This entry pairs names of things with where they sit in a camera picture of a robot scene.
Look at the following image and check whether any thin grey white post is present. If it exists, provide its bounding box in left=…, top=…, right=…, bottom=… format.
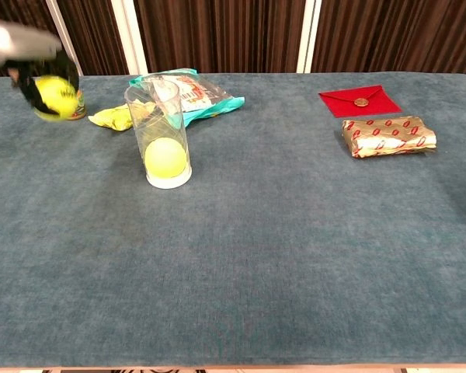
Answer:
left=45, top=0, right=85, bottom=77

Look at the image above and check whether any yellow tennis ball black print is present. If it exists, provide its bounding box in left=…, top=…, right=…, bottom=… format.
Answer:
left=33, top=75, right=80, bottom=122

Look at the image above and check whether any teal clear snack bag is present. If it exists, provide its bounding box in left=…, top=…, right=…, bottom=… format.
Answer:
left=129, top=68, right=245, bottom=129

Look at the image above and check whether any red envelope gold seal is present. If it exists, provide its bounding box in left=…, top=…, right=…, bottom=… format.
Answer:
left=318, top=85, right=403, bottom=119

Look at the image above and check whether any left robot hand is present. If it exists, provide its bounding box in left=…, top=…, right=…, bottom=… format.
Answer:
left=0, top=19, right=82, bottom=117

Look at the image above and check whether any white frame post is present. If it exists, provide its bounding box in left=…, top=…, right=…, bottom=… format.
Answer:
left=110, top=0, right=148, bottom=76
left=296, top=0, right=322, bottom=74

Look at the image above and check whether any gold red patterned package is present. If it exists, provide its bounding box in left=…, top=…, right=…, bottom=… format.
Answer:
left=341, top=115, right=438, bottom=159

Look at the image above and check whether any plain yellow tennis ball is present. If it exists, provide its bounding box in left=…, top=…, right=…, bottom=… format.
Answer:
left=144, top=137, right=188, bottom=179

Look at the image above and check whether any teal table cloth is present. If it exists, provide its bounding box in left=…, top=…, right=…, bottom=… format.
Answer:
left=0, top=72, right=466, bottom=368

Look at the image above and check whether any brown pleated curtain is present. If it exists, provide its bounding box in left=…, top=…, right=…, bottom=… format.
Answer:
left=0, top=0, right=466, bottom=78

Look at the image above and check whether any clear plastic tube container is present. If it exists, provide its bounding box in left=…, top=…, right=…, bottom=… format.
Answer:
left=123, top=80, right=193, bottom=190

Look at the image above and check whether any small orange green cup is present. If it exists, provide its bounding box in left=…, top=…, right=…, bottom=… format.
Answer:
left=70, top=89, right=88, bottom=120

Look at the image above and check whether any crumpled yellow snack packet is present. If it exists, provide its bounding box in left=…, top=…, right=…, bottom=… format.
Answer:
left=88, top=101, right=156, bottom=132

